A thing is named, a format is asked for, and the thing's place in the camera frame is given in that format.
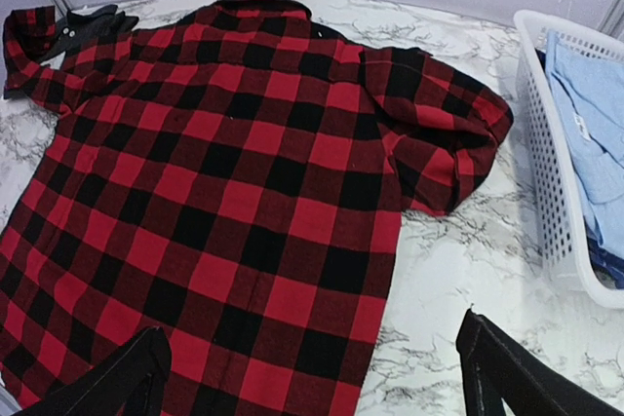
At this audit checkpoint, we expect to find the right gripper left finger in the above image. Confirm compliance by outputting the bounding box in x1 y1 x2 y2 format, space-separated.
19 327 172 416

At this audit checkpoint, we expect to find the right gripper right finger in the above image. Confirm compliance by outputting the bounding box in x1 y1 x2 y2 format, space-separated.
455 310 617 415

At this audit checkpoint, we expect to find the red black plaid shirt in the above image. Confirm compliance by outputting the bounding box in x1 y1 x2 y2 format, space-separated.
1 0 513 415

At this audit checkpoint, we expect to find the white plastic laundry basket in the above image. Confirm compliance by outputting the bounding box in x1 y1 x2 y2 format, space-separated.
513 10 623 310

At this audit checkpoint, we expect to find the light blue shirt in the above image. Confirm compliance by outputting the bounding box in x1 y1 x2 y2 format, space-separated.
544 30 623 257

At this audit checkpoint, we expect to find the black pinstripe folded shirt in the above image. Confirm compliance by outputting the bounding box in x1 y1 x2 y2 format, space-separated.
3 3 141 101

